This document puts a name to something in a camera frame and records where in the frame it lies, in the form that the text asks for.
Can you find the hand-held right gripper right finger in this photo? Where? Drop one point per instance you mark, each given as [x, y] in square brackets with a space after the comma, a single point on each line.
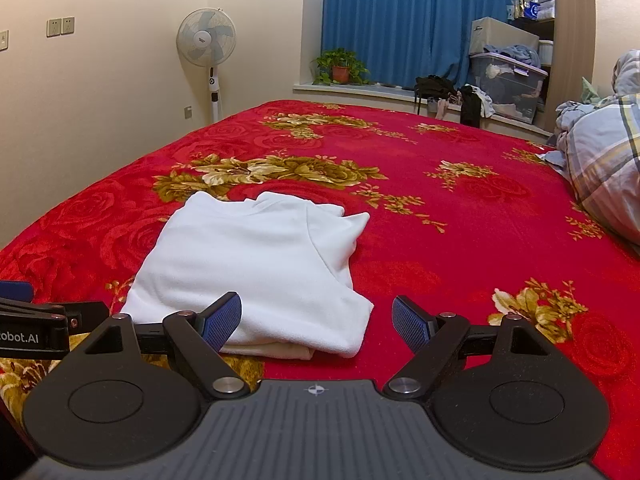
[410, 322]

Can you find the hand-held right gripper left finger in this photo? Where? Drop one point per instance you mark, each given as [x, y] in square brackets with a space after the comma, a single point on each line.
[222, 320]

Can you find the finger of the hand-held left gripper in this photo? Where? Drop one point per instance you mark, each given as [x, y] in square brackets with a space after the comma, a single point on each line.
[15, 291]
[87, 316]

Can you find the white garment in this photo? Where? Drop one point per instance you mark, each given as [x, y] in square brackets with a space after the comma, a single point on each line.
[250, 270]

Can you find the blue clothes pile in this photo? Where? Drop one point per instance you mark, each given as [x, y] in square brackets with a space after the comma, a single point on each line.
[515, 54]

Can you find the red floral blanket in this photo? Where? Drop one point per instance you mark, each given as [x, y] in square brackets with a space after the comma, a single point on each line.
[450, 260]

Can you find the pink cloth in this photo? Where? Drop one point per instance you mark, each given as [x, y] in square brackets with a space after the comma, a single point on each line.
[445, 107]

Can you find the black cloth item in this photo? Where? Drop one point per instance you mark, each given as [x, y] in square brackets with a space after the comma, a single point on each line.
[470, 107]

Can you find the white cloth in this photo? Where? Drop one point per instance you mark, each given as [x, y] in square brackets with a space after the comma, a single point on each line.
[486, 102]

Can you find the window sill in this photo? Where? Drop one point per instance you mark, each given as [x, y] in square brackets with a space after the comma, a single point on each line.
[375, 91]

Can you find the black bag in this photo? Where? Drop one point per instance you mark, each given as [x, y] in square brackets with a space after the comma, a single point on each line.
[435, 87]

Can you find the plaid duvet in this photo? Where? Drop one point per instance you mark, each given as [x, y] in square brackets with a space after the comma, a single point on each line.
[605, 150]

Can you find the potted green plant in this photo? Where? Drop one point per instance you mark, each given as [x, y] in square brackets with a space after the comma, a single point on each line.
[340, 65]

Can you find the white standing fan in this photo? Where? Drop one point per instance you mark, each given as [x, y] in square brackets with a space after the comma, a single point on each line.
[206, 37]

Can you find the grey box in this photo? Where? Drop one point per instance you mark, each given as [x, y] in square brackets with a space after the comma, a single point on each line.
[500, 35]

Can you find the blue curtain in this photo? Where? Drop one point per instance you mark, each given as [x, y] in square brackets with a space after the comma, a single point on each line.
[400, 20]

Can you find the shelf with stacked things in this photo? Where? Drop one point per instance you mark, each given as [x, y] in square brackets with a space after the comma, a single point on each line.
[537, 5]

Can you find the wall switch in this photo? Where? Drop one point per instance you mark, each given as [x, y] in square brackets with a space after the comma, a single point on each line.
[3, 40]

